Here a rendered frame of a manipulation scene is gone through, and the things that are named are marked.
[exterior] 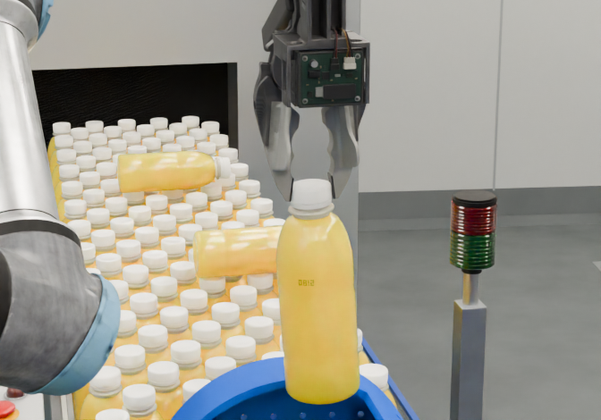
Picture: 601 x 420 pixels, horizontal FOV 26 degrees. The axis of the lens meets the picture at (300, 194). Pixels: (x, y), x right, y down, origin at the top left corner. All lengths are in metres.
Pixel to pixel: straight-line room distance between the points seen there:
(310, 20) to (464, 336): 0.88
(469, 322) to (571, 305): 3.15
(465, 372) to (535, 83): 4.03
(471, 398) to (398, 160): 3.93
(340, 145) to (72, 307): 0.27
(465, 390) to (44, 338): 0.90
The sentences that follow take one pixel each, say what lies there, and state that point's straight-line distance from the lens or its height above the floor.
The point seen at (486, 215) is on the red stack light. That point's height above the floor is 1.24.
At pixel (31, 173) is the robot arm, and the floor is 1.45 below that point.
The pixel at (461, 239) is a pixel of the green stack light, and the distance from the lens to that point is 1.81.
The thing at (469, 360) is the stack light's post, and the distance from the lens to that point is 1.88.
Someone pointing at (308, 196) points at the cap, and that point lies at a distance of 1.15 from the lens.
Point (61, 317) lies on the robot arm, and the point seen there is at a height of 1.35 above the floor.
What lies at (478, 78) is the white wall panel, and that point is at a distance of 5.78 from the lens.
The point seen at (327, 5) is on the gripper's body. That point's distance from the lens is 1.07.
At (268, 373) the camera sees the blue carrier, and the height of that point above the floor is 1.23.
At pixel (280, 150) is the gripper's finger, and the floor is 1.49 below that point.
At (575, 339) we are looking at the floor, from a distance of 4.69.
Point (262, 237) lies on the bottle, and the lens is 1.92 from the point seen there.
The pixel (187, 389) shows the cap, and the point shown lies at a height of 1.10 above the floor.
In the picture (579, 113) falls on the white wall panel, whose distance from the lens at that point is 5.94.
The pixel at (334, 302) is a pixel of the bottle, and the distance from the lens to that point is 1.17.
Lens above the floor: 1.76
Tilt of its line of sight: 16 degrees down
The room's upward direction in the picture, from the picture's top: straight up
